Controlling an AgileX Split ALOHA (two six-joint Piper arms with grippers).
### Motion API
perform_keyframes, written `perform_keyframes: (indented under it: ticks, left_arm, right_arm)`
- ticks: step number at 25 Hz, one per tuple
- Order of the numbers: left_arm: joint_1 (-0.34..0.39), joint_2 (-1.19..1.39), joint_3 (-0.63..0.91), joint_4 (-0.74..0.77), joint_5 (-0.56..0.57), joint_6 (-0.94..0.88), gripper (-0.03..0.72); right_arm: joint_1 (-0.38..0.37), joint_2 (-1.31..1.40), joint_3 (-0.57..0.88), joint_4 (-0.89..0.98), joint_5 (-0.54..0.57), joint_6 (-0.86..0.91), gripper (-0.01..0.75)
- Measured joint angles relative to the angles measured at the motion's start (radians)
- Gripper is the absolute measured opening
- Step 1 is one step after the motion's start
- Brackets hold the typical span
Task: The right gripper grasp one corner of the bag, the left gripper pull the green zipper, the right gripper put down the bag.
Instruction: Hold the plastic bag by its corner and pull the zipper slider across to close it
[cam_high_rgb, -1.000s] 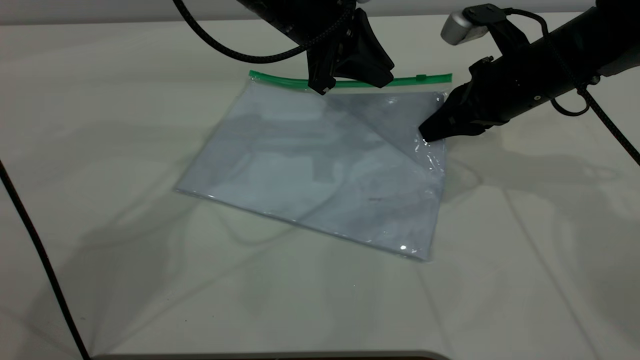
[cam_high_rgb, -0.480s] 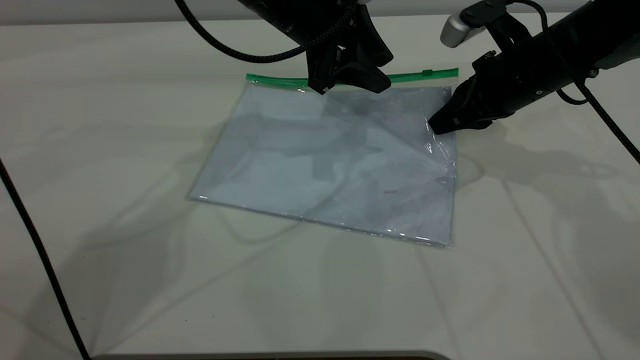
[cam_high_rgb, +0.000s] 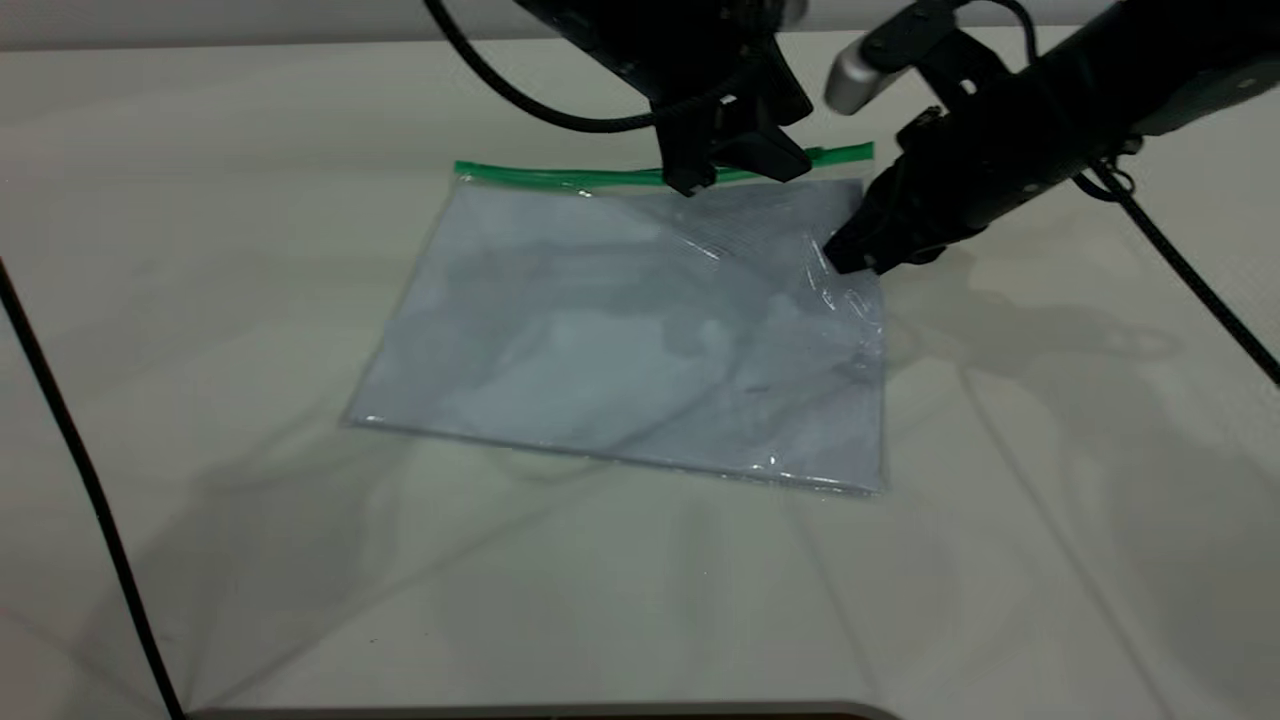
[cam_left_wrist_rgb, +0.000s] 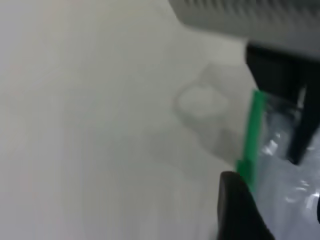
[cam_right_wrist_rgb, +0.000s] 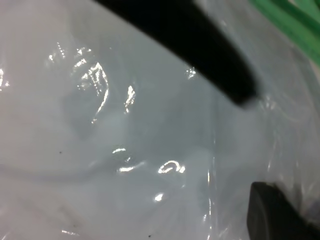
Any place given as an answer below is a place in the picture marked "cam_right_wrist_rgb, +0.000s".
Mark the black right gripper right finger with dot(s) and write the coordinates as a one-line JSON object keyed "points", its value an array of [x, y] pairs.
{"points": [[275, 215]]}

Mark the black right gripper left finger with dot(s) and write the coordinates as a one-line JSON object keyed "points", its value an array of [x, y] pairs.
{"points": [[200, 37]]}

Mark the clear plastic zip bag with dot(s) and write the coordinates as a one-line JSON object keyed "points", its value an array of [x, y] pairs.
{"points": [[275, 137]]}

